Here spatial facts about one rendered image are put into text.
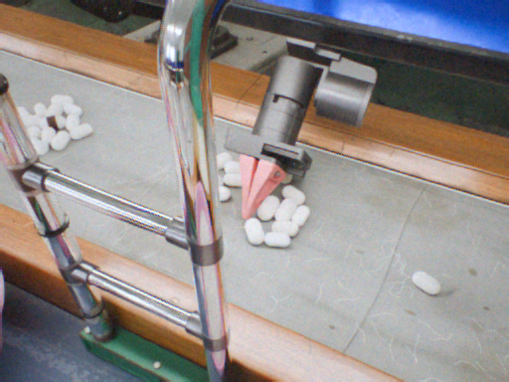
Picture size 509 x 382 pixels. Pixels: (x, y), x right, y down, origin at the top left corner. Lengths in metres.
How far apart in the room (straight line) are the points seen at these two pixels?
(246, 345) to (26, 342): 0.28
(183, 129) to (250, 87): 0.57
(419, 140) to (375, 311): 0.28
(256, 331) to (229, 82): 0.45
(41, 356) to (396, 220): 0.46
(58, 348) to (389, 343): 0.37
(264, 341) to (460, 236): 0.29
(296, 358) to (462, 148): 0.40
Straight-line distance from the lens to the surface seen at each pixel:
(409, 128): 0.73
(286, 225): 0.57
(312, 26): 0.32
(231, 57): 1.46
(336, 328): 0.52
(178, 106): 0.21
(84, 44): 0.96
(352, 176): 0.67
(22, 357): 0.63
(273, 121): 0.57
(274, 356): 0.47
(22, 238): 0.61
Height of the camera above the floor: 1.19
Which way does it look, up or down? 46 degrees down
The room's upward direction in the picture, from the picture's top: straight up
